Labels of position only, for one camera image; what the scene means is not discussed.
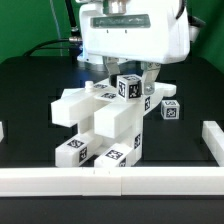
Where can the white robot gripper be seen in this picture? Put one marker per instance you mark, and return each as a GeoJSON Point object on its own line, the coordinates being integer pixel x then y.
{"type": "Point", "coordinates": [155, 31]}

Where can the white tagged cube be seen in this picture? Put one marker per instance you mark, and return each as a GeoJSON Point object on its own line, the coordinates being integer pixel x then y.
{"type": "Point", "coordinates": [129, 87]}
{"type": "Point", "coordinates": [170, 109]}

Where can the white chair back frame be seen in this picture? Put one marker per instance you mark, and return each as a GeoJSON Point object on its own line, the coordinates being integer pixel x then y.
{"type": "Point", "coordinates": [70, 110]}

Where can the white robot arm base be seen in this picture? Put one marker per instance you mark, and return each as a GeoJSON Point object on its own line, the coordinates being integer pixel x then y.
{"type": "Point", "coordinates": [95, 62]}

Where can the white right rail barrier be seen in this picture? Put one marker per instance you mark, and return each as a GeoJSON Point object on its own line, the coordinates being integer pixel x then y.
{"type": "Point", "coordinates": [213, 136]}

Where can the white rail barrier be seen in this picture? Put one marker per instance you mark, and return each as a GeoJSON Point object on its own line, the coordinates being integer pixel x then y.
{"type": "Point", "coordinates": [1, 131]}
{"type": "Point", "coordinates": [213, 136]}
{"type": "Point", "coordinates": [111, 182]}

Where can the white front rail barrier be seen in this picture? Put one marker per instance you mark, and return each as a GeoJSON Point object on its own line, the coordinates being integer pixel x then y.
{"type": "Point", "coordinates": [111, 182]}

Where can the white left rail barrier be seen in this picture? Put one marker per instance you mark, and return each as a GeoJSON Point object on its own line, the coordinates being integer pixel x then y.
{"type": "Point", "coordinates": [1, 131]}

